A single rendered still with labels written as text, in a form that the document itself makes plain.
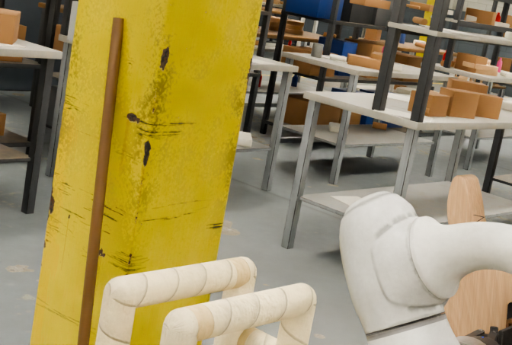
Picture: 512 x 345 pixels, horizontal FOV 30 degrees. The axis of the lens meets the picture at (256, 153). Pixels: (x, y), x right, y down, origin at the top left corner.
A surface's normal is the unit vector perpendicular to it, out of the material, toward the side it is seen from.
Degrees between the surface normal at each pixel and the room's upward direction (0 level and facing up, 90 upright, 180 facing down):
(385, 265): 82
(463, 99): 90
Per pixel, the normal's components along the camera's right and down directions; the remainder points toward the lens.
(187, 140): 0.75, 0.25
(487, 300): -0.64, 0.02
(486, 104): 0.17, 0.22
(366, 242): -0.50, -0.14
